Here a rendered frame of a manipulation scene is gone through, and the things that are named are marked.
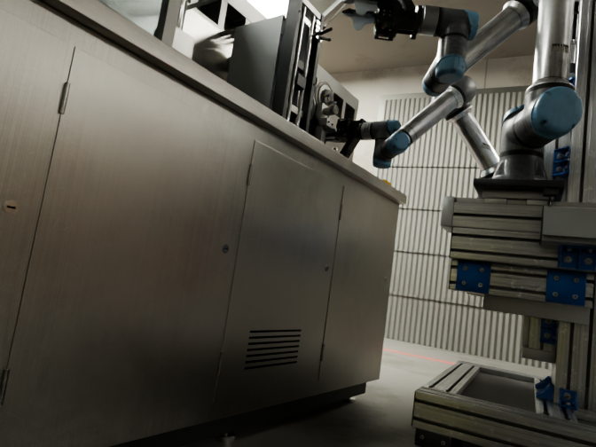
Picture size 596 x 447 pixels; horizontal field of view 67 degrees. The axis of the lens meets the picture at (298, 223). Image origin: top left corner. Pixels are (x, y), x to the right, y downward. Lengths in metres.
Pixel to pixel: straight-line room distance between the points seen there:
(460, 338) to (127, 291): 3.98
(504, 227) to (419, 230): 3.44
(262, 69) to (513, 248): 1.07
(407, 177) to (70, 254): 4.31
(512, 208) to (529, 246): 0.11
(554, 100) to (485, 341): 3.52
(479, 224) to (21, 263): 1.11
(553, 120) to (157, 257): 1.01
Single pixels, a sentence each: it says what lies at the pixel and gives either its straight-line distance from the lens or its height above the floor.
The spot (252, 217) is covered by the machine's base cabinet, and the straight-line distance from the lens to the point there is 1.19.
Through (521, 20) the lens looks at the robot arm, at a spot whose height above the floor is 1.32.
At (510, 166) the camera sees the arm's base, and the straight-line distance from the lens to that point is 1.41.
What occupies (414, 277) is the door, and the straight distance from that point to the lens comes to 4.74.
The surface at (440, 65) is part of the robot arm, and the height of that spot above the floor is 1.08.
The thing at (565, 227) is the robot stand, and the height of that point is 0.68.
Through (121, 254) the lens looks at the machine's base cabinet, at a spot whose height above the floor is 0.47.
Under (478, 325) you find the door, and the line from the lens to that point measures 4.64.
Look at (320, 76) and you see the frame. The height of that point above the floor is 1.60.
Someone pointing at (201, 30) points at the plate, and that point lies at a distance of 1.98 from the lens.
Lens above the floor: 0.47
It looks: 7 degrees up
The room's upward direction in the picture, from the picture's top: 8 degrees clockwise
